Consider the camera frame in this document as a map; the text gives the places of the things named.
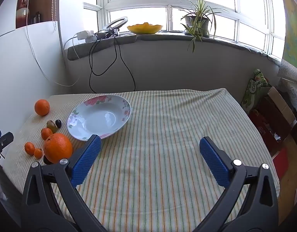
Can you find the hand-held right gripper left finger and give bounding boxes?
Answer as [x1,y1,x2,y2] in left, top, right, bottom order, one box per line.
[21,134,108,232]

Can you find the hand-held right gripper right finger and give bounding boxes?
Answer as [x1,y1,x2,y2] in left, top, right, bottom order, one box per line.
[193,136,280,232]

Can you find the small tangerine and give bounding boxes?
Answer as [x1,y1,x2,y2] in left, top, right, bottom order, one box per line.
[41,128,53,141]
[24,142,36,155]

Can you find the large orange with stem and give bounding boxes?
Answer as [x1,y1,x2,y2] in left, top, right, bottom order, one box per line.
[43,133,73,164]

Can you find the floral white plate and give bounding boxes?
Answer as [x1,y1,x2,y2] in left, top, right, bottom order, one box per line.
[67,95,132,142]

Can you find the large smooth orange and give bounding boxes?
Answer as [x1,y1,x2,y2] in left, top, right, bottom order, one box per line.
[34,99,50,116]

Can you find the striped tablecloth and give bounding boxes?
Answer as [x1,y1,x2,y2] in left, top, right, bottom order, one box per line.
[2,88,280,232]

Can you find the white cabinet panel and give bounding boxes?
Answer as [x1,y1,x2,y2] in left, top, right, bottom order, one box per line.
[0,20,69,136]

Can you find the red flat packet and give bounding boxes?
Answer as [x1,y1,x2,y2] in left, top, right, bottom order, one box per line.
[272,147,290,182]

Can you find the green printed bag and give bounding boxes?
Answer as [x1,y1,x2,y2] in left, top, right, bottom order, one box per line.
[241,69,272,114]

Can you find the cardboard box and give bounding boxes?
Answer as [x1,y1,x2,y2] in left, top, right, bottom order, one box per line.
[256,86,297,136]

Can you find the white lace cloth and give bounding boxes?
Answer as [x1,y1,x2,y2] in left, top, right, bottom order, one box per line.
[277,59,297,119]

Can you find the red and white vase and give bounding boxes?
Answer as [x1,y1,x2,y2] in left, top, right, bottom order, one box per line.
[16,0,30,27]

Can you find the dark bottle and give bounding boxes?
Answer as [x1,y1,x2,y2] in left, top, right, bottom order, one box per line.
[30,12,41,25]

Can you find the white power strip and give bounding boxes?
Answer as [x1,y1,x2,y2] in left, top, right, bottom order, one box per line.
[77,30,97,42]

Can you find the potted spider plant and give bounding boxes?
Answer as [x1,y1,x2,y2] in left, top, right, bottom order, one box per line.
[178,0,222,53]

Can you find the yellow wavy bowl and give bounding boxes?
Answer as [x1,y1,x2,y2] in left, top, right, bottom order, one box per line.
[127,22,163,35]

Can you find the black cable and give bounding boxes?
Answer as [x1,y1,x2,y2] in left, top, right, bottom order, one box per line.
[89,32,136,93]

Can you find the long white cable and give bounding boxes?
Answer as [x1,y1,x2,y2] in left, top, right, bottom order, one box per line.
[25,0,82,87]

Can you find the white power cord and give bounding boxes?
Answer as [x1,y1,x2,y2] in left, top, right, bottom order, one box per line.
[63,33,79,68]

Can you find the black ring light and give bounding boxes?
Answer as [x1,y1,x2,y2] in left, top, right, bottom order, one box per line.
[104,16,128,35]

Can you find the blind bead cord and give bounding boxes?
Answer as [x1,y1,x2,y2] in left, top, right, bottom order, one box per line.
[51,0,61,31]

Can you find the wall poster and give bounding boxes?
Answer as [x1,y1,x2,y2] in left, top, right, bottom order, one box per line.
[279,0,297,66]

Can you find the white window frame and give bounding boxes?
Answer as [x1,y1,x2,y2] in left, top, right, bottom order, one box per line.
[83,0,286,61]

